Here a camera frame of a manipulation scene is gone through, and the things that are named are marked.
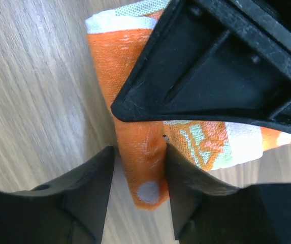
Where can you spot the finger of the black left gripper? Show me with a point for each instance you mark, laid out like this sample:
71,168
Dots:
214,60

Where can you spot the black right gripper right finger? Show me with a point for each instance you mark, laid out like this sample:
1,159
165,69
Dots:
207,210

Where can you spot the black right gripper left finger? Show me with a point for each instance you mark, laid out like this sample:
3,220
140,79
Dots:
68,209

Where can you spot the orange white fox towel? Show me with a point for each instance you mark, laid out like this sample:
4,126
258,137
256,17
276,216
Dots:
116,38

